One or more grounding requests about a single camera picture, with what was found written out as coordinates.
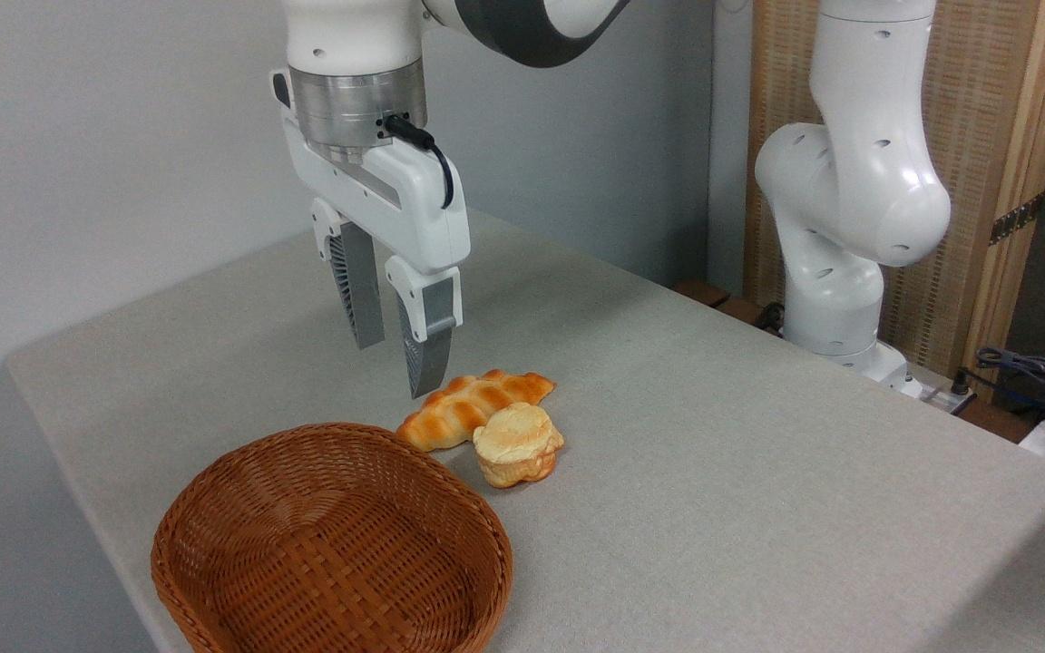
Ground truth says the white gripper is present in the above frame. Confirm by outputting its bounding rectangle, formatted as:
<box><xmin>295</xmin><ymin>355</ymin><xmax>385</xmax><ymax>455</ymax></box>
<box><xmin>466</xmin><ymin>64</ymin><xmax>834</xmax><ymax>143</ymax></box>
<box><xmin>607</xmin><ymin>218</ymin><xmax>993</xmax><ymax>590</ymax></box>
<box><xmin>281</xmin><ymin>107</ymin><xmax>472</xmax><ymax>401</ymax></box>

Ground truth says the braided orange bread loaf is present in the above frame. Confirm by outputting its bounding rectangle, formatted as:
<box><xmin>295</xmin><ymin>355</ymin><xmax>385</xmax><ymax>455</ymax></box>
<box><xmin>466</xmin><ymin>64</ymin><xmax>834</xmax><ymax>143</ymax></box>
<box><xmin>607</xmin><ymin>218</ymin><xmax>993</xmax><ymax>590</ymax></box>
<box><xmin>395</xmin><ymin>368</ymin><xmax>558</xmax><ymax>453</ymax></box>

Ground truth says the pale muffin-shaped bread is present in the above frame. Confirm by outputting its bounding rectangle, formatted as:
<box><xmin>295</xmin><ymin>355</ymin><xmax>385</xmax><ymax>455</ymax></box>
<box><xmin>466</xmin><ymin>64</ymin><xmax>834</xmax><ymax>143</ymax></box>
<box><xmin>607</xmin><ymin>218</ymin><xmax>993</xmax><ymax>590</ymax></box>
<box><xmin>472</xmin><ymin>402</ymin><xmax>567</xmax><ymax>490</ymax></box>

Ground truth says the brown woven wicker basket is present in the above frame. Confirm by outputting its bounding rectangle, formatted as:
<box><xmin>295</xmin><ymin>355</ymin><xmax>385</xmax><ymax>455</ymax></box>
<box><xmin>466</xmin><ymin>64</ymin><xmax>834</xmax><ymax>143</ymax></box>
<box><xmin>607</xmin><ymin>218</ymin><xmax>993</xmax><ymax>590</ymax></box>
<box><xmin>150</xmin><ymin>422</ymin><xmax>515</xmax><ymax>653</ymax></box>

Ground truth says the brown wooden floor block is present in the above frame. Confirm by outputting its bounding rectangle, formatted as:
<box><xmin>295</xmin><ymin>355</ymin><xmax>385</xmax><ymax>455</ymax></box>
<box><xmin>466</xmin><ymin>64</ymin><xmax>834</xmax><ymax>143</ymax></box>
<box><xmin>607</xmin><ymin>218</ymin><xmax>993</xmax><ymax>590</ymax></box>
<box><xmin>671</xmin><ymin>278</ymin><xmax>786</xmax><ymax>335</ymax></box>

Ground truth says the woven wooden folding screen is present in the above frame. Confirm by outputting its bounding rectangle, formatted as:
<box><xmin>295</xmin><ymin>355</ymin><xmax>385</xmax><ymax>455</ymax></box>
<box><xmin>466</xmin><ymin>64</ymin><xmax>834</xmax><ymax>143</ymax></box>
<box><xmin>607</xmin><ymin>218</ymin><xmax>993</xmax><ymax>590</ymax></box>
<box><xmin>744</xmin><ymin>0</ymin><xmax>1045</xmax><ymax>402</ymax></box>

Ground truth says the metal screen hinge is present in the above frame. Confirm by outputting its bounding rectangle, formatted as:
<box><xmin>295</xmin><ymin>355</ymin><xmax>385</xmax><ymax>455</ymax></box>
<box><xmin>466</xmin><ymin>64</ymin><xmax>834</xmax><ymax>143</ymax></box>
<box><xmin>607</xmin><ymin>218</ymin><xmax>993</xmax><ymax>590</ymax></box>
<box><xmin>989</xmin><ymin>193</ymin><xmax>1045</xmax><ymax>247</ymax></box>

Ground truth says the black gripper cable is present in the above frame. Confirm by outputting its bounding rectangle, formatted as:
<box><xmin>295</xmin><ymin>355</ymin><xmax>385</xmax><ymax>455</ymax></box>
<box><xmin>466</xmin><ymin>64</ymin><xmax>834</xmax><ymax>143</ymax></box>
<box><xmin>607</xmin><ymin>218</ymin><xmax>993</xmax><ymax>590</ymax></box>
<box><xmin>381</xmin><ymin>113</ymin><xmax>456</xmax><ymax>210</ymax></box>

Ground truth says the bundle of dark cables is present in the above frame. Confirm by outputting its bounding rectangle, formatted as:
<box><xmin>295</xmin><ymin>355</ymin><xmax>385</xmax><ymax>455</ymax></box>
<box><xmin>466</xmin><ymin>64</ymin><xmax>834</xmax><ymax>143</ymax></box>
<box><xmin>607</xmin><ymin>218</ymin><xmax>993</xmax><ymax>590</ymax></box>
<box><xmin>953</xmin><ymin>345</ymin><xmax>1045</xmax><ymax>429</ymax></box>

